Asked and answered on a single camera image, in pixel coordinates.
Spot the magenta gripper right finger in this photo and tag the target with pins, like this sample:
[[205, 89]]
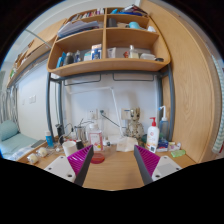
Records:
[[153, 167]]

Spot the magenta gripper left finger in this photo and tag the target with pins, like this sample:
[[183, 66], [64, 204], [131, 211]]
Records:
[[74, 167]]

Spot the clear plastic water pitcher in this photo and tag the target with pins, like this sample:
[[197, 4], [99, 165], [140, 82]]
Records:
[[95, 137]]

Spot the white paper cup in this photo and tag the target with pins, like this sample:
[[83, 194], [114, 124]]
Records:
[[69, 147]]

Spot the blue small box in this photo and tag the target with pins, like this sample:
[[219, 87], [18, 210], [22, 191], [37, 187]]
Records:
[[162, 146]]

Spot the white tissue pack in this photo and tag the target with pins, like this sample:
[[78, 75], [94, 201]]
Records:
[[126, 144]]

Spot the white lotion pump bottle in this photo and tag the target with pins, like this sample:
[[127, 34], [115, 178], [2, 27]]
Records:
[[152, 136]]

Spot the green small packet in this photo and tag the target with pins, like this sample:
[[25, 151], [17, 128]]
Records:
[[178, 153]]

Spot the Groot figurine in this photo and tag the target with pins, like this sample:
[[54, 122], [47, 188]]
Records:
[[135, 128]]

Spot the blue clear pump bottle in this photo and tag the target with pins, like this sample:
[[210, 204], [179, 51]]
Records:
[[164, 124]]

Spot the small blue bottle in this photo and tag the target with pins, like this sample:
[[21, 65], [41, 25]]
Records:
[[49, 139]]

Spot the white tape roll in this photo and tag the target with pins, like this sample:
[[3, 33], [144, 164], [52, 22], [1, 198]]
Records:
[[32, 158]]

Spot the striped hanging towel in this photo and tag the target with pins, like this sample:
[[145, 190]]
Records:
[[218, 144]]

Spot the teal pillow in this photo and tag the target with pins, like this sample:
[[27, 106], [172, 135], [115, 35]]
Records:
[[8, 129]]

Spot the wooden wall shelf unit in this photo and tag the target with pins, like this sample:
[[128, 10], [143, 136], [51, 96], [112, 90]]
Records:
[[119, 32]]

